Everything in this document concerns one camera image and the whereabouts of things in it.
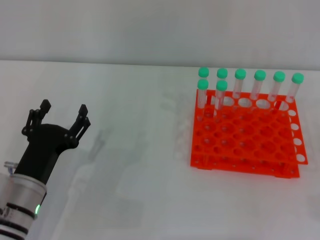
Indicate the orange test tube rack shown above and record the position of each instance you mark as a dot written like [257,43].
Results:
[245,135]

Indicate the green-capped clear test tube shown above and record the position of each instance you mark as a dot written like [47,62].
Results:
[260,75]
[240,74]
[222,85]
[203,72]
[222,73]
[203,84]
[279,76]
[297,78]

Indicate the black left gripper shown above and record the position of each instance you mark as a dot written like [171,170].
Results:
[42,150]

